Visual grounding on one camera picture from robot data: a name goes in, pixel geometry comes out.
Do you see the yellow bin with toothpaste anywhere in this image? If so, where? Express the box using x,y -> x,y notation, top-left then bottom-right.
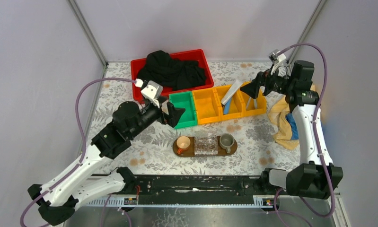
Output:
213,85 -> 244,121

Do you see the brown wooden oval tray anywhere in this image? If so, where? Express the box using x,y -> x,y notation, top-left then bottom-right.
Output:
172,136 -> 238,157

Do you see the orange cup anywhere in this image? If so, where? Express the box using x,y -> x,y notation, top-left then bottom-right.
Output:
176,136 -> 191,155

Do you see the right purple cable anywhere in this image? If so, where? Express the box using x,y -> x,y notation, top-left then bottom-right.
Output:
273,43 -> 336,227

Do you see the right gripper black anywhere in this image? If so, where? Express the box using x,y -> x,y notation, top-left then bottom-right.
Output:
240,64 -> 295,99

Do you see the grey cup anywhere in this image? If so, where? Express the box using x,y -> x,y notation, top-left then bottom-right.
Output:
219,133 -> 235,154

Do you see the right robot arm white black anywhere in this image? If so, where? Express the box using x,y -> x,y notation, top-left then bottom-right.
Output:
240,60 -> 343,199

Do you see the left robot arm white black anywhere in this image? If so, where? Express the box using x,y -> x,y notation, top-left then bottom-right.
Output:
28,100 -> 185,226

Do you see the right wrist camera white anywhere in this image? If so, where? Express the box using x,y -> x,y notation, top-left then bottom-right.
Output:
268,49 -> 286,66

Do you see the green plastic bin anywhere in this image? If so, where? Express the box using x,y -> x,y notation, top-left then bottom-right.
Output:
169,91 -> 198,129

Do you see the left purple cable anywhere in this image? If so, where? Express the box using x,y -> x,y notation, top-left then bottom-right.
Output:
19,78 -> 138,227

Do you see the blue toothpaste tube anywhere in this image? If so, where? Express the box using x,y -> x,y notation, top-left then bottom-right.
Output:
223,99 -> 232,115

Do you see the clear textured glass holder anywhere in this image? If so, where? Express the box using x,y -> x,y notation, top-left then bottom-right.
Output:
194,136 -> 218,156

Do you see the red plastic bin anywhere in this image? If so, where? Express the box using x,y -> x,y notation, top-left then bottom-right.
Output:
130,49 -> 215,105

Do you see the blue cloth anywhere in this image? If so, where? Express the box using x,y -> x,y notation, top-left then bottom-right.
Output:
286,113 -> 299,140

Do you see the purple cable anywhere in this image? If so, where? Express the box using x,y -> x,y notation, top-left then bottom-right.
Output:
19,78 -> 138,227
273,43 -> 336,227

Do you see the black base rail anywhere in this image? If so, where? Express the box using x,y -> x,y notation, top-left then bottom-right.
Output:
112,174 -> 291,206

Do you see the yellow cloth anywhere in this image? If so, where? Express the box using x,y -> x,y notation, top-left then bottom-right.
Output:
268,96 -> 299,150

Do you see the black cloth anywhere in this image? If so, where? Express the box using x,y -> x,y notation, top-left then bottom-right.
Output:
137,50 -> 206,91

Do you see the white toothpaste tube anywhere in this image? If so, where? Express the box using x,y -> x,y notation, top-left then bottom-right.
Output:
221,80 -> 243,105

